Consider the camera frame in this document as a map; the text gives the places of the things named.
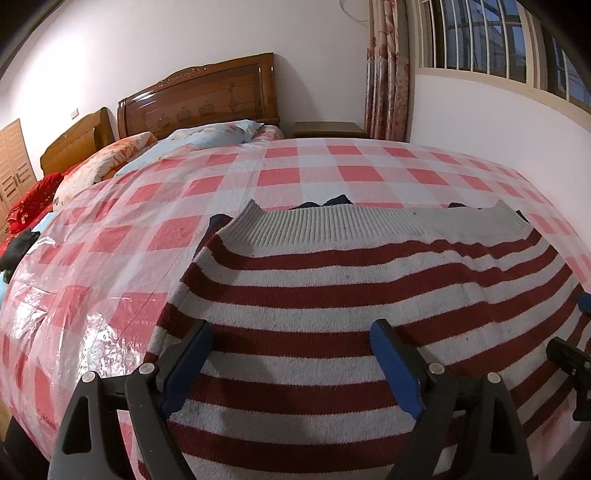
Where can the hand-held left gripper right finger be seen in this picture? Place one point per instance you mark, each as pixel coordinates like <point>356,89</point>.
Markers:
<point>397,364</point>

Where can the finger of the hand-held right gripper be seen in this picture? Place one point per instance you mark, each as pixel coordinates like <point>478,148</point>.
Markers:
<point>586,304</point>
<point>570,357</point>

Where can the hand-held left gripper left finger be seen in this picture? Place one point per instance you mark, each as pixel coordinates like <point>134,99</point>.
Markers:
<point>187,369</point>

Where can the red white striped sweater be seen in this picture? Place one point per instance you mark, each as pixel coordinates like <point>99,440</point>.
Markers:
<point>346,300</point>

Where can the light blue sheet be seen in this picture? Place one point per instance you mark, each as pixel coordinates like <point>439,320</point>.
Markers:
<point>46,225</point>

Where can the pink checked plastic bed cover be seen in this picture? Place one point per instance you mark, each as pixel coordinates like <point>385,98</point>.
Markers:
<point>323,175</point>

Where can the dark cloth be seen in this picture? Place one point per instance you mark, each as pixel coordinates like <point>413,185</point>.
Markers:
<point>18,249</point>

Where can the orange floral quilt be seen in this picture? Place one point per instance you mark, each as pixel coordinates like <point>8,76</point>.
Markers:
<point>101,161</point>

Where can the red fluffy blanket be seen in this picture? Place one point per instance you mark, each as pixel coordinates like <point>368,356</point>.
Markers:
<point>32,203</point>

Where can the light blue floral quilt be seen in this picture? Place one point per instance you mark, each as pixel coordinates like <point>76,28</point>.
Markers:
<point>207,136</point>

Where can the wooden nightstand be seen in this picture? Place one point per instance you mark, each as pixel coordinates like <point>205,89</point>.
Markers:
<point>328,129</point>

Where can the pink floral bed sheet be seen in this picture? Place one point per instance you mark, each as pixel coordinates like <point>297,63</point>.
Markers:
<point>270,134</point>

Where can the small wooden headboard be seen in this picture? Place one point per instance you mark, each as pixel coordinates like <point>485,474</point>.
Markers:
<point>74,143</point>

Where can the light wooden wardrobe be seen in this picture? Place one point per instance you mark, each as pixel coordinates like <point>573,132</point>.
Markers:
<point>14,170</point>

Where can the large carved wooden headboard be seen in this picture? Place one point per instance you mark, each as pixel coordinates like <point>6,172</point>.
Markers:
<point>207,97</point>

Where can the barred window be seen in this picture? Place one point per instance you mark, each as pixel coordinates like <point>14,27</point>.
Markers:
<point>485,37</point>

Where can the pink floral curtain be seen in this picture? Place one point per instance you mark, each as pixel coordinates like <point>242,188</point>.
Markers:
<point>385,69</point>

